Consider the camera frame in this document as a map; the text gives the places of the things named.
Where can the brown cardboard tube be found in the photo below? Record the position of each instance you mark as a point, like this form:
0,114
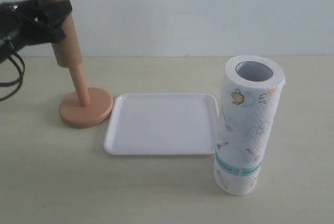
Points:
67,52

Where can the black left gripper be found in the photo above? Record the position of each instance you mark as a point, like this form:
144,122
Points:
26,23

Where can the wooden paper towel holder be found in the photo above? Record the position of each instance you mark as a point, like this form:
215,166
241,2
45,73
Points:
87,106

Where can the printed white paper towel roll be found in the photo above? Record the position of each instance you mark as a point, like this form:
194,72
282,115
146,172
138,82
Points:
250,93

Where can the white rectangular plastic tray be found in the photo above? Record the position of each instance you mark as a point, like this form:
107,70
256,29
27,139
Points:
162,124

